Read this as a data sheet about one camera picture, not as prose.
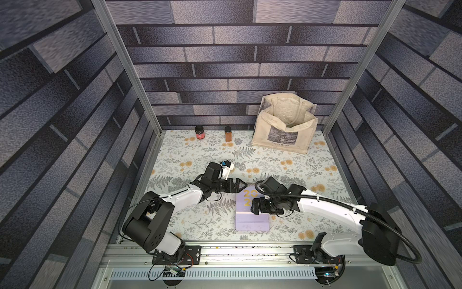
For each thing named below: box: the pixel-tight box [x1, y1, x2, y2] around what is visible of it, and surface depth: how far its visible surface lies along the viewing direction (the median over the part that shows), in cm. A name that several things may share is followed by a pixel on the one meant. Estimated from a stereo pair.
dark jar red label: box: [194, 125, 206, 140], surface depth 116 cm
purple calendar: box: [235, 186, 270, 232], surface depth 81 cm
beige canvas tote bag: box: [251, 92, 319, 155], surface depth 103 cm
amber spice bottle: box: [224, 125, 233, 143], surface depth 112 cm
